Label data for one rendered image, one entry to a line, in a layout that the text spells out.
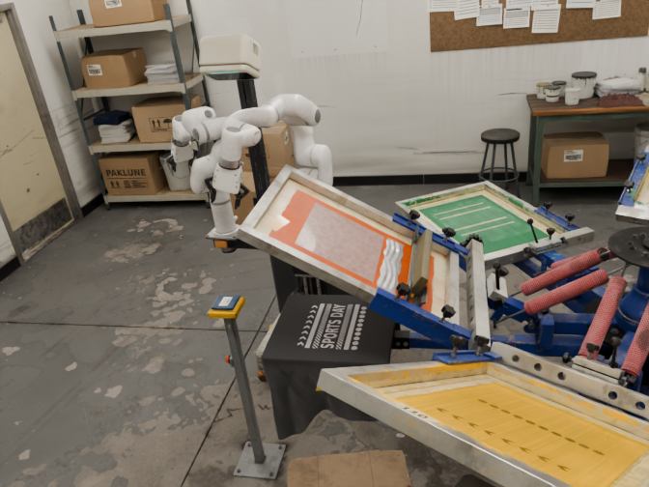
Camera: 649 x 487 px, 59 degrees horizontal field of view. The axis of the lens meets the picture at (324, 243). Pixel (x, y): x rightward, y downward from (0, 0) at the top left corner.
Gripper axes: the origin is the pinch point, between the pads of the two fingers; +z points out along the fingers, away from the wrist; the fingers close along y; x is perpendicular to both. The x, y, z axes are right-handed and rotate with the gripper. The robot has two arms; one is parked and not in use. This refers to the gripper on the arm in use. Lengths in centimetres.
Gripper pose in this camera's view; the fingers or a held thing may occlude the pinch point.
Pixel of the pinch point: (225, 202)
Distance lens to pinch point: 216.6
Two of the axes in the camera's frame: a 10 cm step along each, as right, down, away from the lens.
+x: -2.0, 4.7, -8.6
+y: -9.6, -2.6, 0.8
